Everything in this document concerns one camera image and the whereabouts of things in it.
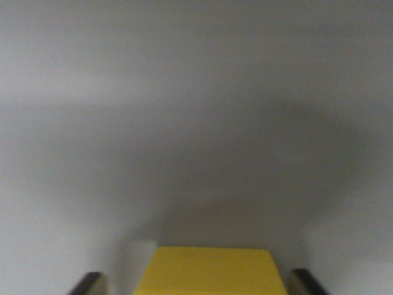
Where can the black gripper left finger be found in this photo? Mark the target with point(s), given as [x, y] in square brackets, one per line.
[86, 284]

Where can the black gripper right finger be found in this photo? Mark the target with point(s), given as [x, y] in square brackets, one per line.
[307, 282]

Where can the yellow wooden cube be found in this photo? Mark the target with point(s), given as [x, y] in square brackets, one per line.
[210, 272]

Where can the white plastic bin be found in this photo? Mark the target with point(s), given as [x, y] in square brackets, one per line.
[196, 123]

